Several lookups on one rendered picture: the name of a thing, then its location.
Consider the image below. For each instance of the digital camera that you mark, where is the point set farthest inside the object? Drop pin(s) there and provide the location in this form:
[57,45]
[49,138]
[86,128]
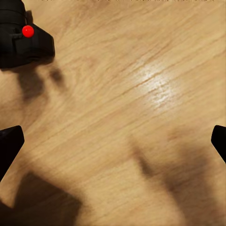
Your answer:
[21,44]

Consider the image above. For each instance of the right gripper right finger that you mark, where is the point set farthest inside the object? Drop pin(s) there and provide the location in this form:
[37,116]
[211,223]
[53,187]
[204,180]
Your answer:
[218,139]

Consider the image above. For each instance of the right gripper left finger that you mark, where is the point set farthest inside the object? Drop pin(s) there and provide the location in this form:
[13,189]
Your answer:
[11,141]

